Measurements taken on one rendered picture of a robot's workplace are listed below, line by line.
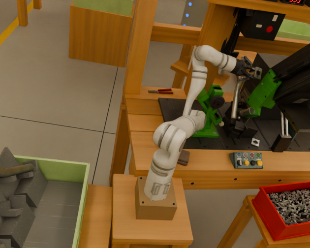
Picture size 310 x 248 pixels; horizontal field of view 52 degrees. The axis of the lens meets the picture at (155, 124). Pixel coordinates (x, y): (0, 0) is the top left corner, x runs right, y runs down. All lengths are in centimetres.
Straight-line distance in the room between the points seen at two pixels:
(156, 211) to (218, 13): 104
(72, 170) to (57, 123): 163
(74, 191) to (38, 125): 164
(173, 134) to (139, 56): 78
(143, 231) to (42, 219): 39
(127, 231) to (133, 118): 66
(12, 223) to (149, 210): 49
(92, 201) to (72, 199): 11
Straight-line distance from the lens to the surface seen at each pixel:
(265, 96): 168
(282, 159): 180
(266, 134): 191
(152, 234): 132
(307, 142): 202
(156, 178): 121
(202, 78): 151
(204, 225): 248
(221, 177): 161
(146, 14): 167
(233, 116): 173
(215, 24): 178
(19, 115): 308
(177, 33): 185
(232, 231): 183
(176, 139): 108
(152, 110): 181
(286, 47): 216
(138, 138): 161
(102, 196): 146
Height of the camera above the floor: 196
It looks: 39 degrees down
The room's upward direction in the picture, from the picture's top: 14 degrees clockwise
